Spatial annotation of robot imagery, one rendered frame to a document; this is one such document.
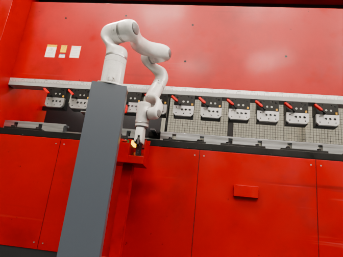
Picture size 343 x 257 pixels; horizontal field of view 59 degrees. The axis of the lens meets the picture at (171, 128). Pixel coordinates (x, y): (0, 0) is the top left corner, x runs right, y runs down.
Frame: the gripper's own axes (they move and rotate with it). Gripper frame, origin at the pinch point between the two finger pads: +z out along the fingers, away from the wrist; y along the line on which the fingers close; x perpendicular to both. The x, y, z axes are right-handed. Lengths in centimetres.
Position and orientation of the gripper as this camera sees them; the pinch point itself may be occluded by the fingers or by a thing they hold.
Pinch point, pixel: (138, 152)
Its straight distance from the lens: 185.2
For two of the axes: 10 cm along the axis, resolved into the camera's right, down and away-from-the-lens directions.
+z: -1.0, 9.7, -2.1
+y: -0.8, -2.1, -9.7
